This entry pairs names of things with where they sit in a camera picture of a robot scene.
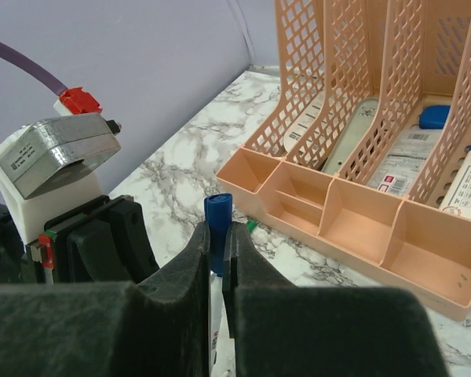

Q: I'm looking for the grey metal flat tool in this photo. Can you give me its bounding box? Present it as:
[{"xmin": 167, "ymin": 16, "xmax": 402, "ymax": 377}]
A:
[{"xmin": 321, "ymin": 97, "xmax": 378, "ymax": 175}]

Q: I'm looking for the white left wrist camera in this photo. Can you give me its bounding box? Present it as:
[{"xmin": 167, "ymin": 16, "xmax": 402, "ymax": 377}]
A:
[{"xmin": 0, "ymin": 113, "xmax": 121, "ymax": 244}]

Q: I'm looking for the white box blue lid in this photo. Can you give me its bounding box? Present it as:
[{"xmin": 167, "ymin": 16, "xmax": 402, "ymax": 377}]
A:
[{"xmin": 367, "ymin": 104, "xmax": 451, "ymax": 197}]

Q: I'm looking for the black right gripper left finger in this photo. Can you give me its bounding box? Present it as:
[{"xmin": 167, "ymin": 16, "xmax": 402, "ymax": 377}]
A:
[{"xmin": 0, "ymin": 223, "xmax": 210, "ymax": 376}]

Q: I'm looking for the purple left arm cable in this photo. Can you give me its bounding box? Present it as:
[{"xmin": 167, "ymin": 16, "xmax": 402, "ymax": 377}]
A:
[{"xmin": 0, "ymin": 34, "xmax": 103, "ymax": 115}]

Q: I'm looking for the peach plastic desk organizer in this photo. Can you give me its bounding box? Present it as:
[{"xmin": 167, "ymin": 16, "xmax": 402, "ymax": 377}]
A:
[{"xmin": 217, "ymin": 1, "xmax": 471, "ymax": 320}]

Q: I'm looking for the white oval packaged item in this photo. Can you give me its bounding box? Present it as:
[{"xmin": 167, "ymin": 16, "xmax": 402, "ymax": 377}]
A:
[{"xmin": 283, "ymin": 92, "xmax": 324, "ymax": 152}]

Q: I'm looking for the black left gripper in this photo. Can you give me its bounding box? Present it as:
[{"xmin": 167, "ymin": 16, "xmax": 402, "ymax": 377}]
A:
[{"xmin": 0, "ymin": 196, "xmax": 159, "ymax": 284}]

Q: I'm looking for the green pen cap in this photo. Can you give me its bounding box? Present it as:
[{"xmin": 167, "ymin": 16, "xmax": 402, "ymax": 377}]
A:
[{"xmin": 246, "ymin": 221, "xmax": 257, "ymax": 233}]

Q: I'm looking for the blue pen cap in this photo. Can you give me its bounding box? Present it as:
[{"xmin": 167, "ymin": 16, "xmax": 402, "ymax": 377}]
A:
[{"xmin": 204, "ymin": 193, "xmax": 232, "ymax": 276}]

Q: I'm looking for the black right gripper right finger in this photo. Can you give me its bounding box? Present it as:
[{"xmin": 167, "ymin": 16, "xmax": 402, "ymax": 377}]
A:
[{"xmin": 223, "ymin": 222, "xmax": 448, "ymax": 376}]

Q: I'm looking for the blue white pen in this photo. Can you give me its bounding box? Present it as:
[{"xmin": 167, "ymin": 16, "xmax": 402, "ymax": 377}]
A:
[{"xmin": 210, "ymin": 272, "xmax": 224, "ymax": 369}]

